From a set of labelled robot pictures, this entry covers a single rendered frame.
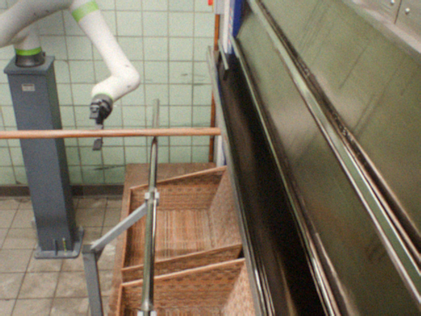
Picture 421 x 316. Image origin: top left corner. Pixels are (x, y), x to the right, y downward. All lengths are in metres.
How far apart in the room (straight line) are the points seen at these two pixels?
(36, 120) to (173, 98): 0.94
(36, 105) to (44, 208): 0.66
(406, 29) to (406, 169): 0.19
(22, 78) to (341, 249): 1.96
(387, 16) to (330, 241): 0.41
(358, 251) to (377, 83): 0.28
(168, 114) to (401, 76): 2.57
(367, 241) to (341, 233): 0.08
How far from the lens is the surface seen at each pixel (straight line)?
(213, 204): 2.38
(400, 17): 0.73
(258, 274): 0.93
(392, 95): 0.72
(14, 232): 3.38
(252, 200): 1.15
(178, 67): 3.06
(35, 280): 3.02
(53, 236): 3.05
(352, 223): 0.87
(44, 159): 2.73
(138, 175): 2.70
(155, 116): 2.01
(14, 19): 2.21
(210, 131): 1.85
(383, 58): 0.78
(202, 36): 3.00
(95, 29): 2.13
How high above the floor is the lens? 2.09
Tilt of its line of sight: 31 degrees down
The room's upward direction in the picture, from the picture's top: 3 degrees clockwise
